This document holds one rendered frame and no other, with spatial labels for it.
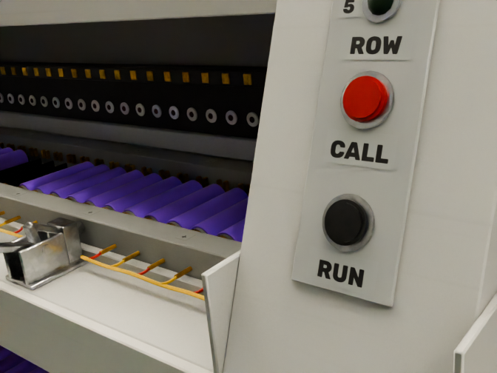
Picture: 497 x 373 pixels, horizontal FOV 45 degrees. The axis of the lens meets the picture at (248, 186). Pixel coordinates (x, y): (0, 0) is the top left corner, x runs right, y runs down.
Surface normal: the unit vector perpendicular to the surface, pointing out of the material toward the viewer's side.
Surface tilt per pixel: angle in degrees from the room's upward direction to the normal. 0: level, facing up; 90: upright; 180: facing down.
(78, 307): 22
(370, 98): 90
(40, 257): 90
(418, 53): 90
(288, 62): 90
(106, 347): 112
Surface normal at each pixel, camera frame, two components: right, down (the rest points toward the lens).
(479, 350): 0.78, 0.14
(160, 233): -0.09, -0.94
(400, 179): -0.60, -0.06
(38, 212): -0.62, 0.31
